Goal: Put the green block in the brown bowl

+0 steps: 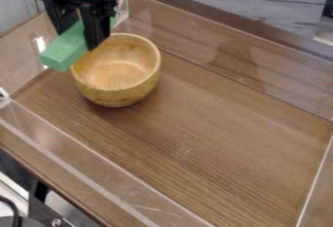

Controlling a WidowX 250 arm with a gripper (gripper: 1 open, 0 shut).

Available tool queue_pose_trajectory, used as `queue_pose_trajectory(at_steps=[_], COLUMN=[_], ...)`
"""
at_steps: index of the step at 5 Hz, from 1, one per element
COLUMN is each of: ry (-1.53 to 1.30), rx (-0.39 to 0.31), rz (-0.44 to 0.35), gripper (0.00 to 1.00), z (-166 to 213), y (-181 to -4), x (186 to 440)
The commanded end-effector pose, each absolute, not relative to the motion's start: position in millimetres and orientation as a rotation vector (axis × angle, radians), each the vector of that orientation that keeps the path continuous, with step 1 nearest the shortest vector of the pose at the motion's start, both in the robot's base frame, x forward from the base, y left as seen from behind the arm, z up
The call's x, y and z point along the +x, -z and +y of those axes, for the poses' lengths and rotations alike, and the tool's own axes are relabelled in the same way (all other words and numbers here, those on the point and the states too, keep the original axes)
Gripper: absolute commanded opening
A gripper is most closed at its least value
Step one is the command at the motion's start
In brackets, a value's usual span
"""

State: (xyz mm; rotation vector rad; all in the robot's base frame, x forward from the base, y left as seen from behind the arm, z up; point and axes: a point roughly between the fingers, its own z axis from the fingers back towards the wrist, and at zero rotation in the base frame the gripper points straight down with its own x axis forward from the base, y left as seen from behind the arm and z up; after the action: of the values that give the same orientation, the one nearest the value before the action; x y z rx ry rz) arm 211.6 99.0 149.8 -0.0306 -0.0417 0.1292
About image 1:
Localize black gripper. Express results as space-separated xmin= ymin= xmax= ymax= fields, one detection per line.
xmin=41 ymin=0 xmax=118 ymax=51

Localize green wooden block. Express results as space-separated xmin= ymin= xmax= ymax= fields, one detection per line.
xmin=38 ymin=16 xmax=120 ymax=73

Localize brown wooden bowl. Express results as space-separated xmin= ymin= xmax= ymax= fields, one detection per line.
xmin=71 ymin=33 xmax=162 ymax=107

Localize clear acrylic tray walls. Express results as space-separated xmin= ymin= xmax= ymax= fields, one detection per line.
xmin=0 ymin=0 xmax=333 ymax=227

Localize clear acrylic corner bracket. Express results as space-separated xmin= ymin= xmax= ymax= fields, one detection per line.
xmin=112 ymin=0 xmax=129 ymax=28

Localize black table leg bracket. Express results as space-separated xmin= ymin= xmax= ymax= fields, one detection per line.
xmin=29 ymin=180 xmax=74 ymax=227

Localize black floor cable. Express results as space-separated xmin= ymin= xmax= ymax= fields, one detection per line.
xmin=0 ymin=195 xmax=22 ymax=227

